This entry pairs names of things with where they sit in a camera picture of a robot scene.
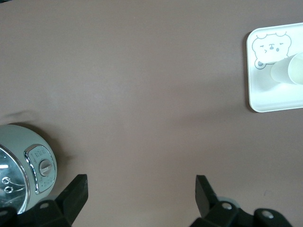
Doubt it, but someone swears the brown table cover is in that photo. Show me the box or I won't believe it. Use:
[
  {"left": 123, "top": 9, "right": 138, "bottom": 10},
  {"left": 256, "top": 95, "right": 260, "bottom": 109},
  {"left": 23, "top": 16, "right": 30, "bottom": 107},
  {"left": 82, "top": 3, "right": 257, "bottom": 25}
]
[{"left": 0, "top": 0, "right": 303, "bottom": 227}]

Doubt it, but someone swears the grey pot with glass lid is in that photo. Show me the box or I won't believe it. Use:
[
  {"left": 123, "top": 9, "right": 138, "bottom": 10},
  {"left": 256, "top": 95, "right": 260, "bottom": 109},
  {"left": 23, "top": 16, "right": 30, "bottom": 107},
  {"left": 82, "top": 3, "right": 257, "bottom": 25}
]
[{"left": 0, "top": 124, "right": 57, "bottom": 215}]

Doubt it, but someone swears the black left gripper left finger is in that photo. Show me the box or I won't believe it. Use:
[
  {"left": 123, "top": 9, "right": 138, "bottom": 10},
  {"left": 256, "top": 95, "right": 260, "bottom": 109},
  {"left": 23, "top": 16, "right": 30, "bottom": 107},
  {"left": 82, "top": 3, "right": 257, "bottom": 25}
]
[{"left": 18, "top": 174, "right": 89, "bottom": 227}]

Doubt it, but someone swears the white cup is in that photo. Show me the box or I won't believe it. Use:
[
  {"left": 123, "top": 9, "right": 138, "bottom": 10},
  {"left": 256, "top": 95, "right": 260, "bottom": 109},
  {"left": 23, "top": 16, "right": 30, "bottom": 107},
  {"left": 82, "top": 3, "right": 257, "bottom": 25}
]
[{"left": 269, "top": 52, "right": 303, "bottom": 85}]

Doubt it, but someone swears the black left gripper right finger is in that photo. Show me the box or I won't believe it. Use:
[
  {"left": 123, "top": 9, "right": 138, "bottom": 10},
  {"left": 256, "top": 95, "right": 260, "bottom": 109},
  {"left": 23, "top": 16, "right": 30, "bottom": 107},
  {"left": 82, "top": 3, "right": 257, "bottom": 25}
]
[{"left": 189, "top": 175, "right": 240, "bottom": 227}]

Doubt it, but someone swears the cream tray with bear print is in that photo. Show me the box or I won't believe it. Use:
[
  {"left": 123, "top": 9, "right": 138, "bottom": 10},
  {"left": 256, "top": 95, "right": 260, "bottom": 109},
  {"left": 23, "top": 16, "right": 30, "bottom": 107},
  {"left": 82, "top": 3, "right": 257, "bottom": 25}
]
[{"left": 246, "top": 22, "right": 303, "bottom": 113}]

